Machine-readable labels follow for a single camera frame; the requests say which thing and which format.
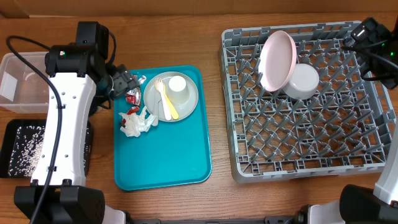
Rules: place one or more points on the large white plate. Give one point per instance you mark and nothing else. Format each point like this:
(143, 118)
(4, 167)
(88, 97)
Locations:
(277, 61)

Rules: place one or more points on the small grey bowl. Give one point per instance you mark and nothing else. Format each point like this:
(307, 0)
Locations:
(303, 82)

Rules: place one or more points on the teal serving tray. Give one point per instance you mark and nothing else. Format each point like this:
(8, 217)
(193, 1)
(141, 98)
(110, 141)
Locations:
(171, 153)

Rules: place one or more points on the grey dishwasher rack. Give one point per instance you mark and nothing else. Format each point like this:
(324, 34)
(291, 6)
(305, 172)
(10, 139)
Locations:
(345, 128)

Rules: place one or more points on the yellow plastic fork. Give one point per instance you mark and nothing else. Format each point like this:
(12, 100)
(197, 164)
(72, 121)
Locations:
(160, 87)

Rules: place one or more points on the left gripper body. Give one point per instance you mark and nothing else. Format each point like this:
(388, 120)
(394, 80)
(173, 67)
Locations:
(122, 81)

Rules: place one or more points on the white upturned cup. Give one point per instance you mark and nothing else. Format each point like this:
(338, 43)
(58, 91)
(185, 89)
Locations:
(178, 90)

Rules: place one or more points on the silver red wrapper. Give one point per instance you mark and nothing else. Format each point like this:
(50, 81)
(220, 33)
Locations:
(134, 96)

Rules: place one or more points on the grey round plate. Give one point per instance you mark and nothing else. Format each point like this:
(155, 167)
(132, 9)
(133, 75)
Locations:
(183, 110)

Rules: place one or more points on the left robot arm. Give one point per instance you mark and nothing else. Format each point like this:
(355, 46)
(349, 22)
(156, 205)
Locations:
(82, 78)

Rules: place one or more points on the black plastic tray bin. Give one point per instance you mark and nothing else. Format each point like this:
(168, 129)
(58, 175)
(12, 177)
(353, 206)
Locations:
(9, 138)

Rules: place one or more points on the white napkin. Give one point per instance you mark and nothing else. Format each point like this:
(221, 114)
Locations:
(134, 124)

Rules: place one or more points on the clear plastic bin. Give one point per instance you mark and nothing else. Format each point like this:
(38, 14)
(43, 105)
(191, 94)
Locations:
(22, 90)

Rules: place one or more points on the spilled white rice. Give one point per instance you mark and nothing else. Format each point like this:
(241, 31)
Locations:
(26, 151)

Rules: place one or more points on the small red wrapper piece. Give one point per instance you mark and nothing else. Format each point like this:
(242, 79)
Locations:
(131, 111)

